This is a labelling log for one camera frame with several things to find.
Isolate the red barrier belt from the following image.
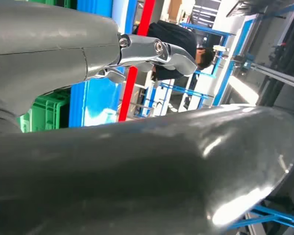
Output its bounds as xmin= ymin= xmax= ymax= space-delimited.
xmin=118 ymin=0 xmax=156 ymax=122

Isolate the person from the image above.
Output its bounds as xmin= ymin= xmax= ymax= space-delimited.
xmin=147 ymin=20 xmax=215 ymax=82

